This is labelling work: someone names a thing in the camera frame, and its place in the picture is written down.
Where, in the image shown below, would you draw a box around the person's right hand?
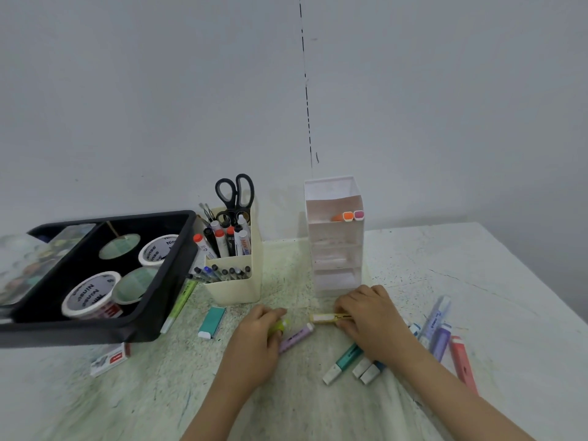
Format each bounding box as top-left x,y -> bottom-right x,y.
335,285 -> 417,366

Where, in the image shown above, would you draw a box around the black scissors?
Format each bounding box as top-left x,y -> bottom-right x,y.
214,173 -> 255,227

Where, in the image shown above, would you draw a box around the light purple highlighter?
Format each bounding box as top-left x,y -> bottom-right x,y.
278,322 -> 315,354

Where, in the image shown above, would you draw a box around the stained clear paint palette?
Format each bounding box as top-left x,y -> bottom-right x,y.
0,223 -> 97,309

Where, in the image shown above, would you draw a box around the green open paint tub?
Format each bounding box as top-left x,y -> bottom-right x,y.
98,232 -> 141,261
111,266 -> 160,305

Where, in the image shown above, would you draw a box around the white tiered desk organizer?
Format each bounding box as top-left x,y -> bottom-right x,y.
303,176 -> 366,298

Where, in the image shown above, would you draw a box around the yellow highlighter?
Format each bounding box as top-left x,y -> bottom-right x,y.
309,311 -> 354,325

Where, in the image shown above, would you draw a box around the coral red highlighter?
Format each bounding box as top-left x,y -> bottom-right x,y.
449,335 -> 480,397

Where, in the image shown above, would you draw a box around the small white red box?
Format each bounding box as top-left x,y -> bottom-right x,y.
89,343 -> 132,378

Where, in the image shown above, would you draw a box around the small white paint tub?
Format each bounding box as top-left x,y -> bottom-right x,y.
138,233 -> 179,270

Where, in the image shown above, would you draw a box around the large white paint tub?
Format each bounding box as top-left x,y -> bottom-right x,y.
61,271 -> 123,320

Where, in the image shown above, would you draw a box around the black plastic tray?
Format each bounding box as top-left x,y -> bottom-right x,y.
0,209 -> 198,349

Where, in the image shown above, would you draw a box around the light green highlighter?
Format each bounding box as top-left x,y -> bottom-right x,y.
159,277 -> 198,335

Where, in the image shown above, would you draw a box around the cream pen holder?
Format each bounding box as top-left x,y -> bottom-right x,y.
202,196 -> 264,305

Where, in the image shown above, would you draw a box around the row of ballpoint pens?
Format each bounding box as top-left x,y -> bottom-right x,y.
187,265 -> 253,285

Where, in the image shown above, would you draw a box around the bunch of marker pens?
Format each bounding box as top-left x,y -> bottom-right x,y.
192,217 -> 253,262

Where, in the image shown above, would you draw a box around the teal eraser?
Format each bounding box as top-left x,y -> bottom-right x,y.
198,306 -> 228,340

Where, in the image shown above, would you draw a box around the lavender highlighter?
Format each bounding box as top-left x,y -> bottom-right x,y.
416,296 -> 452,341

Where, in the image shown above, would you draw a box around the person's left hand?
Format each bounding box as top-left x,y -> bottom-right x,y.
224,305 -> 288,387

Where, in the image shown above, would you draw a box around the person's right forearm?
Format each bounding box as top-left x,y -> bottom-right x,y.
385,337 -> 537,441

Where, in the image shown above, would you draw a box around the person's left forearm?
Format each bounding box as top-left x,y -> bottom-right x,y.
179,369 -> 275,441

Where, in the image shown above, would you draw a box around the teal highlighter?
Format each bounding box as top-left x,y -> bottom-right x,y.
322,343 -> 362,386

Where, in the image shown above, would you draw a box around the violet highlighter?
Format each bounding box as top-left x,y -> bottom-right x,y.
429,326 -> 454,364

